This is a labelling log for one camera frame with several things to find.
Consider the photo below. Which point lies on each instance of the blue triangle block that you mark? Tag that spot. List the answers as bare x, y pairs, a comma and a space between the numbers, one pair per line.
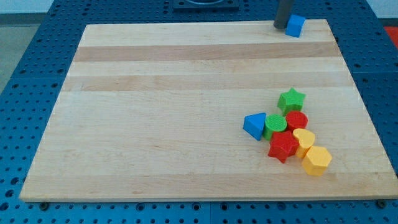
254, 125

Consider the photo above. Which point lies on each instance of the wooden board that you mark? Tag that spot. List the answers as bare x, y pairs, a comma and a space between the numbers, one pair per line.
155, 112

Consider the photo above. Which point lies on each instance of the green cylinder block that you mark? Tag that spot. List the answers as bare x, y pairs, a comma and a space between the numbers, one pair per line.
274, 123

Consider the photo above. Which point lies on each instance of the red star block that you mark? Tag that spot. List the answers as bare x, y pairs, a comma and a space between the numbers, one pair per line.
282, 145

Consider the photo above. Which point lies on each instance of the green star block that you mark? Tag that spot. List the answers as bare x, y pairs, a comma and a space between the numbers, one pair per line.
291, 100

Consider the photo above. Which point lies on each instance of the red cylinder block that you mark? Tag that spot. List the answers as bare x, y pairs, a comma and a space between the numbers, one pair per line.
296, 119

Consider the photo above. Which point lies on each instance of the yellow heart block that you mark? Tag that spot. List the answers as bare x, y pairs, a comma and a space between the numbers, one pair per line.
306, 139

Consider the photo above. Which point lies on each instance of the grey cylindrical pointer rod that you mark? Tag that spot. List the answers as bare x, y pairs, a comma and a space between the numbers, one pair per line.
284, 8

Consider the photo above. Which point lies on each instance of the yellow hexagon block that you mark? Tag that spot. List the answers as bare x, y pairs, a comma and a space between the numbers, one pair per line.
316, 160

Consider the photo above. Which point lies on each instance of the blue cube block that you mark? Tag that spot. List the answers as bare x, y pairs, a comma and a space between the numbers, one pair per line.
295, 25

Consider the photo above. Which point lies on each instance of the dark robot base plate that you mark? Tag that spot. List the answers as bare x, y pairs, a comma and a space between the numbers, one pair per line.
185, 5

